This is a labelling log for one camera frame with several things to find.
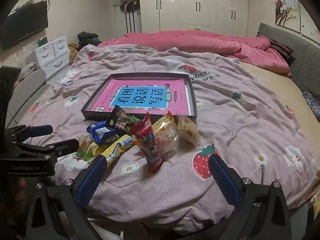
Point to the clear brown cake packet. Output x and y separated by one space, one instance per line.
187 128

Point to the green milk snack packet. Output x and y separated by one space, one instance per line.
88 155

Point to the black television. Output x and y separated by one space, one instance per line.
22 26

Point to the pink tray with book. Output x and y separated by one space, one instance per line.
192 97

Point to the yellow snack packet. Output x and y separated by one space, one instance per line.
115 151

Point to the brown knit plush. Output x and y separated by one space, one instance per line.
73 52

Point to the orange wafer packet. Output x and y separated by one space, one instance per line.
162 123

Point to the hanging hats and bags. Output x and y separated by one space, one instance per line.
126 2

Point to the dark clothes pile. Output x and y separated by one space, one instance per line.
87 40

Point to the white wardrobe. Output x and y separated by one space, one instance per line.
195 5

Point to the white drawer cabinet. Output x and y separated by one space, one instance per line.
52 55

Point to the pink book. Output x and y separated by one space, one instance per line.
140 97

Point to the pink quilt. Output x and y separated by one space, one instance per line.
190 42

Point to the blue cookie packet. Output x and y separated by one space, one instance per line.
102 132

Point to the red snack packet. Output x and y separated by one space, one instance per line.
148 146

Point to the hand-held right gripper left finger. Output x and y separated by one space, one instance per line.
91 180

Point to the dark striped pillow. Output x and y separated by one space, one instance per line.
281 50

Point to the beige bed sheet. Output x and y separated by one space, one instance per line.
272 85

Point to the round cake packet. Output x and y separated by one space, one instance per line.
83 142

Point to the black green snack packet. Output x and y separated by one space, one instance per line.
122 120

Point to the grey headboard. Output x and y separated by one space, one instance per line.
305 62

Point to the strawberry printed blanket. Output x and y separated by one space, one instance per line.
225 135

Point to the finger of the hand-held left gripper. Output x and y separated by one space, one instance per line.
40 130
62 147

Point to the tree wall mural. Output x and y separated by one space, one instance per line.
287 5

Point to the clear red candy packet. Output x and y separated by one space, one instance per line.
167 141

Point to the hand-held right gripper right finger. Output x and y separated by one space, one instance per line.
223 182

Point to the blue patterned cloth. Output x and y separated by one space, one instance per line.
312 103

